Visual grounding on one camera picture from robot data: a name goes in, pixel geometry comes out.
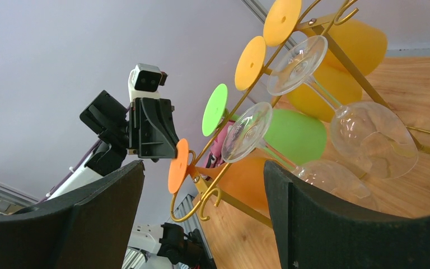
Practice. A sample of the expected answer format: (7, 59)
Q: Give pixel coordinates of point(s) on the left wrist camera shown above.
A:
(144, 80)

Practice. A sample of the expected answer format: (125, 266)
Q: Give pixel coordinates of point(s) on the clear wine glass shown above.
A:
(372, 137)
(247, 134)

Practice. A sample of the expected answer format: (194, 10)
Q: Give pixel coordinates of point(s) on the yellow plastic glass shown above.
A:
(363, 44)
(302, 76)

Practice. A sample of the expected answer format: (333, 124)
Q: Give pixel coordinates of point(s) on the far yellow plastic glass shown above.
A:
(363, 44)

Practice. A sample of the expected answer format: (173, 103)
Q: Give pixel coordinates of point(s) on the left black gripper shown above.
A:
(151, 129)

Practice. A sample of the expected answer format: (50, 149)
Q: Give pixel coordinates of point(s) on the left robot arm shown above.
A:
(166, 245)

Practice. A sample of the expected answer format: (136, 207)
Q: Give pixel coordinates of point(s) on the orange plastic glass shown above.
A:
(244, 179)

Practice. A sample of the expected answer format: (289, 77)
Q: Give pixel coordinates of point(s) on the pink object beside table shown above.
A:
(214, 157)

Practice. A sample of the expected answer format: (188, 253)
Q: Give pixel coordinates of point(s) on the green plastic glass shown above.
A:
(297, 137)

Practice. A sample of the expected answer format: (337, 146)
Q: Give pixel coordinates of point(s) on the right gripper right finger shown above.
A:
(315, 229)

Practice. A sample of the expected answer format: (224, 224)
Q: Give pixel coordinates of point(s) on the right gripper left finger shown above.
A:
(88, 227)

